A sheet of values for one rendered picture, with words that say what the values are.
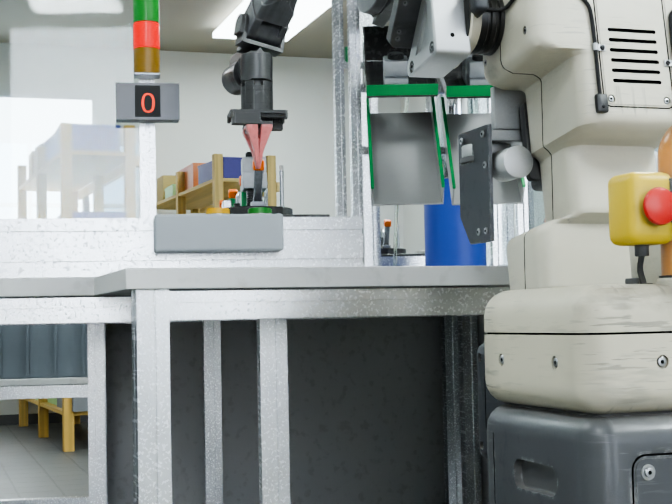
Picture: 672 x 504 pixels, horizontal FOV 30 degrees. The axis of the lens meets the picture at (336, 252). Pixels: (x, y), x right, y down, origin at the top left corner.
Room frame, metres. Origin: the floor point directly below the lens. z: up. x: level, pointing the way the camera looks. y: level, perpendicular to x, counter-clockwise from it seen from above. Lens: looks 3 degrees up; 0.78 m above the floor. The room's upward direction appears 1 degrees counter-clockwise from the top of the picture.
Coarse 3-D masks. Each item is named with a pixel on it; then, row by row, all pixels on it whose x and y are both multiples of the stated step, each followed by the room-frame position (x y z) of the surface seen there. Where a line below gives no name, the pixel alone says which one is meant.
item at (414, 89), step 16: (368, 32) 2.49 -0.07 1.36; (384, 32) 2.49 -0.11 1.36; (368, 48) 2.51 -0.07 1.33; (384, 48) 2.51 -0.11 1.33; (400, 48) 2.51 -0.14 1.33; (368, 64) 2.49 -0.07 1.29; (368, 80) 2.37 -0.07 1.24; (416, 80) 2.37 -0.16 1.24; (432, 80) 2.34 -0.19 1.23; (368, 96) 2.27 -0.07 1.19; (384, 96) 2.27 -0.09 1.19; (400, 96) 2.27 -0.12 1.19; (416, 96) 2.27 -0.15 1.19; (432, 96) 2.27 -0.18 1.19
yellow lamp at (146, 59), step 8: (136, 48) 2.37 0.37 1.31; (144, 48) 2.36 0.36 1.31; (152, 48) 2.36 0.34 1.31; (136, 56) 2.37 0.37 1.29; (144, 56) 2.36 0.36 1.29; (152, 56) 2.36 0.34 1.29; (136, 64) 2.37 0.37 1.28; (144, 64) 2.36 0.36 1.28; (152, 64) 2.36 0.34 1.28; (144, 72) 2.36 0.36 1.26; (152, 72) 2.36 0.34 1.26
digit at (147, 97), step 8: (136, 88) 2.35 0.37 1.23; (144, 88) 2.36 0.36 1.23; (152, 88) 2.36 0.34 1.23; (136, 96) 2.35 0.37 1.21; (144, 96) 2.36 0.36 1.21; (152, 96) 2.36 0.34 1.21; (136, 104) 2.35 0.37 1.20; (144, 104) 2.36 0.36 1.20; (152, 104) 2.36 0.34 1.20; (136, 112) 2.35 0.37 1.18; (144, 112) 2.36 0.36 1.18; (152, 112) 2.36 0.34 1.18; (160, 112) 2.36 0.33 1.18
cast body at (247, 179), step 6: (246, 156) 2.29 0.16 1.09; (246, 162) 2.28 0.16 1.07; (246, 168) 2.28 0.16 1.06; (252, 168) 2.28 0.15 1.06; (264, 168) 2.28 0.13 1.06; (246, 174) 2.27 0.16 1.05; (252, 174) 2.27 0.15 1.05; (264, 174) 2.27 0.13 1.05; (246, 180) 2.27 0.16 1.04; (252, 180) 2.27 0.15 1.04; (264, 180) 2.27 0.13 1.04; (246, 186) 2.27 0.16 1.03; (252, 186) 2.27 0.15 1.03; (264, 186) 2.27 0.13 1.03
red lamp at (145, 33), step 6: (138, 24) 2.36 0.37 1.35; (144, 24) 2.36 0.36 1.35; (150, 24) 2.36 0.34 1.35; (156, 24) 2.37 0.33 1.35; (138, 30) 2.36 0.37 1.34; (144, 30) 2.36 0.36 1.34; (150, 30) 2.36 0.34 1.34; (156, 30) 2.37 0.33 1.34; (138, 36) 2.36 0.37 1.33; (144, 36) 2.36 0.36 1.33; (150, 36) 2.36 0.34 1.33; (156, 36) 2.37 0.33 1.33; (138, 42) 2.36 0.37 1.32; (144, 42) 2.36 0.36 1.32; (150, 42) 2.36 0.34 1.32; (156, 42) 2.37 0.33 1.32
